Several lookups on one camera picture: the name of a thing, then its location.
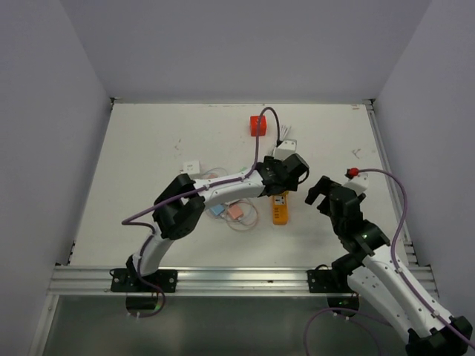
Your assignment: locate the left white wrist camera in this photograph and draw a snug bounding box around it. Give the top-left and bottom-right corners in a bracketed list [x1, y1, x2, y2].
[272, 139, 297, 160]

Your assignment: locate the orange power strip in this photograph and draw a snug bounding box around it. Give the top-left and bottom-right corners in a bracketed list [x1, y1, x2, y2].
[272, 192, 289, 225]

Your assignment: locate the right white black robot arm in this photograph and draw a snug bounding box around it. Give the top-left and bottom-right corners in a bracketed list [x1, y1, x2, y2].
[305, 169, 473, 355]

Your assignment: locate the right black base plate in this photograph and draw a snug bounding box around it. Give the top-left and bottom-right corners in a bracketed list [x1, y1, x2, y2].
[306, 264, 353, 294]

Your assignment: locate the aluminium front rail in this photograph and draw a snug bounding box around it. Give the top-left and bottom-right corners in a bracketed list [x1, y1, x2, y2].
[47, 265, 439, 297]

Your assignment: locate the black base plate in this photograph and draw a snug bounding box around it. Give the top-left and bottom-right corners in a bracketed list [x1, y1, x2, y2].
[109, 268, 178, 293]
[306, 264, 353, 294]

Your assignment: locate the red cube socket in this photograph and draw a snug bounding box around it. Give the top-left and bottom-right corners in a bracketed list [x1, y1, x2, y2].
[249, 115, 267, 137]

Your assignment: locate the pink usb charger plug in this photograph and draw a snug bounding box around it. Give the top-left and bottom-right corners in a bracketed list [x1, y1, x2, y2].
[226, 205, 244, 221]

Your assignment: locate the blue usb cable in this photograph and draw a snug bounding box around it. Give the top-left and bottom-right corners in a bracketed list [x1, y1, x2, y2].
[202, 168, 257, 227]

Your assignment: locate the blue usb charger plug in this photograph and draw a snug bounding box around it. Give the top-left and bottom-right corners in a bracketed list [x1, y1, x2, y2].
[209, 204, 226, 218]

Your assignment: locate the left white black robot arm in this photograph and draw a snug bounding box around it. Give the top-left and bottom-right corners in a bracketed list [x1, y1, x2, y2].
[122, 154, 309, 291]

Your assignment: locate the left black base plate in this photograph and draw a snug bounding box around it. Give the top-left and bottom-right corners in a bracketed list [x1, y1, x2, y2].
[109, 268, 178, 293]

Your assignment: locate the pink blue white adapter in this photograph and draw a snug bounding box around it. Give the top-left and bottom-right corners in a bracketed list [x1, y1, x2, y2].
[180, 160, 201, 177]

